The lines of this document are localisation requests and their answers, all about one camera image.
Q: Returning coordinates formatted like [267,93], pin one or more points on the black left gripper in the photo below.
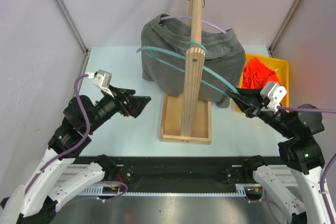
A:
[136,104]

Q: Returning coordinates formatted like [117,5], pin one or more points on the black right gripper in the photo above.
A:
[250,106]

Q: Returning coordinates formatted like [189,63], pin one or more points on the orange shorts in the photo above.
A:
[256,75]

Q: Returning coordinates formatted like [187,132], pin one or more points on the teal plastic hanger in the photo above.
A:
[149,51]

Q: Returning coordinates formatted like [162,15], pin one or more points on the grey shorts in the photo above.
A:
[226,56]

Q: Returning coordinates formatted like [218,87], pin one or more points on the purple hanger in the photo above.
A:
[189,18]

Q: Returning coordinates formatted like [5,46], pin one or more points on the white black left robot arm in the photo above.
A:
[41,198]

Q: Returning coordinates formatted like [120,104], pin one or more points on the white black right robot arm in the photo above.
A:
[300,152]

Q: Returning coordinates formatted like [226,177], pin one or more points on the wooden hanger rack stand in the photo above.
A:
[187,119]

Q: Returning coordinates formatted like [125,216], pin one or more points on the yellow plastic bin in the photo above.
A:
[281,67]

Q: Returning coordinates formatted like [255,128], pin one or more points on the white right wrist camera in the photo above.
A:
[274,93]

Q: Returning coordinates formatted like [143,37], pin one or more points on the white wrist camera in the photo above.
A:
[102,79]
[274,93]

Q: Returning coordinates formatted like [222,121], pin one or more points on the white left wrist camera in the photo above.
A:
[102,79]

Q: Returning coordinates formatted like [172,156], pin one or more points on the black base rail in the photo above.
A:
[181,174]

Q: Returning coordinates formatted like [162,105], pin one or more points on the white slotted cable duct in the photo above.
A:
[97,191]

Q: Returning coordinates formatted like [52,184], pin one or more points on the aluminium frame post left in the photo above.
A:
[61,6]

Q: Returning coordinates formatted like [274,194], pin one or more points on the aluminium frame post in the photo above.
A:
[284,25]
[61,6]

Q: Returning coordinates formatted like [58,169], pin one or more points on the aluminium frame post right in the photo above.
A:
[284,25]

